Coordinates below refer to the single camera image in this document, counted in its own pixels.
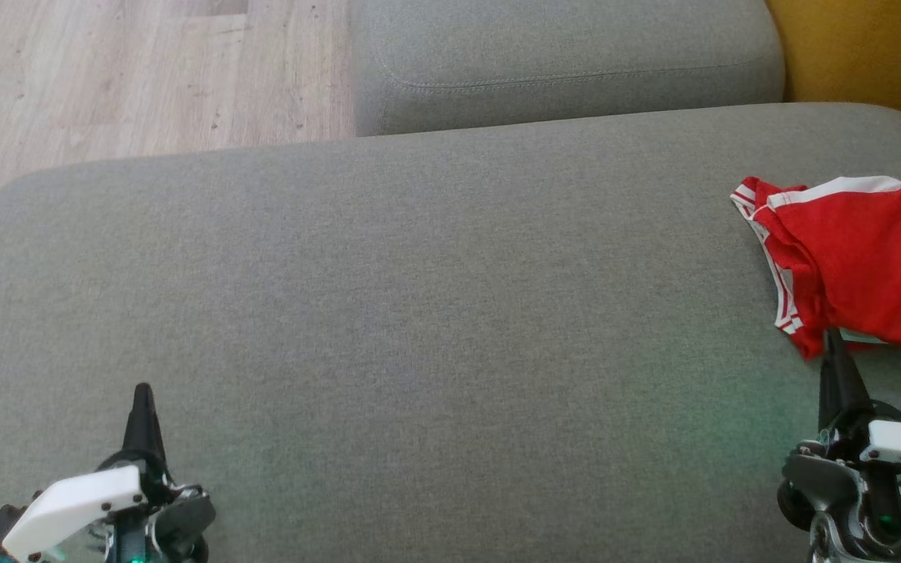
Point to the red basketball shorts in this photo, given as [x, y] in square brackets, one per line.
[873, 258]

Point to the large grey sofa cushion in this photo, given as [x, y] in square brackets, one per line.
[419, 313]

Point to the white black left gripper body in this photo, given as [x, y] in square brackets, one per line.
[79, 504]

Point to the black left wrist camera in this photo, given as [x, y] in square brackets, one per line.
[1, 533]

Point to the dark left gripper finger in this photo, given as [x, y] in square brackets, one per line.
[136, 434]
[152, 442]

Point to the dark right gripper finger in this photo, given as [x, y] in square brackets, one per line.
[831, 395]
[855, 410]

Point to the small grey sofa cushion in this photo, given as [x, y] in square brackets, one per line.
[560, 47]

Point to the yellow sofa backrest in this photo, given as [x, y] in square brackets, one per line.
[873, 55]

